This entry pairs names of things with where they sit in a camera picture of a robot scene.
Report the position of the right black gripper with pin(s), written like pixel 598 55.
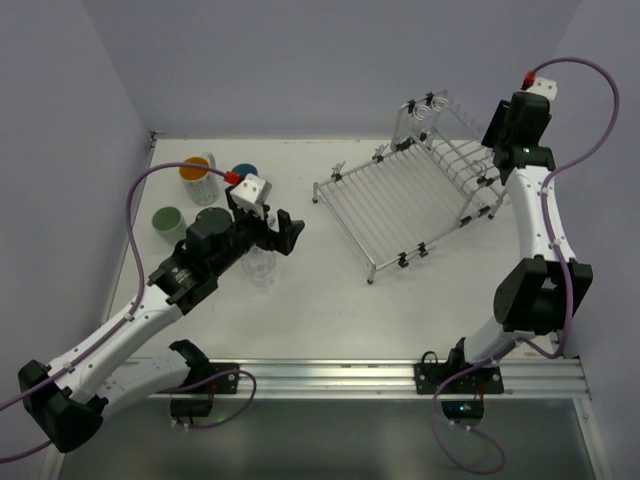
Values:
pixel 500 132

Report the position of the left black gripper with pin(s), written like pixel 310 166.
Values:
pixel 261 230

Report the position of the clear glass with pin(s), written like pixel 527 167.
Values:
pixel 259 265

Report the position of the light blue plastic cup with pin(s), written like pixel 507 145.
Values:
pixel 244 169

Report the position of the white patterned ceramic mug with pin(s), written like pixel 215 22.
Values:
pixel 200 184

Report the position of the light green plastic cup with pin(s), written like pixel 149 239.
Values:
pixel 169 223

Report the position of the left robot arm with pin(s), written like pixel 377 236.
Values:
pixel 71 396

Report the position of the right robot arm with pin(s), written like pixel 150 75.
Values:
pixel 536 302

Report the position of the left black controller box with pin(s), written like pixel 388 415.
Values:
pixel 187 410

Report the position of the black controller box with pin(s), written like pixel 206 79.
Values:
pixel 467 412
pixel 187 410

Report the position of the right black controller box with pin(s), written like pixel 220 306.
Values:
pixel 467 412

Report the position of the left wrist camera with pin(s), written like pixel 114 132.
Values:
pixel 251 193

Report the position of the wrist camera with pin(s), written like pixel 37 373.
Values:
pixel 251 193
pixel 534 84

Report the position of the metal wire dish rack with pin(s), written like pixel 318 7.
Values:
pixel 432 178

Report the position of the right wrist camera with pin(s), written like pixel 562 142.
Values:
pixel 534 84

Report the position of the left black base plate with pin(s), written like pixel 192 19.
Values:
pixel 226 381

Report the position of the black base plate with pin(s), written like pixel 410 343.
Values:
pixel 226 381
pixel 455 376

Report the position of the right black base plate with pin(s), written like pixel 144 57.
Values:
pixel 455 376

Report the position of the aluminium mounting rail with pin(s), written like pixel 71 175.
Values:
pixel 320 377

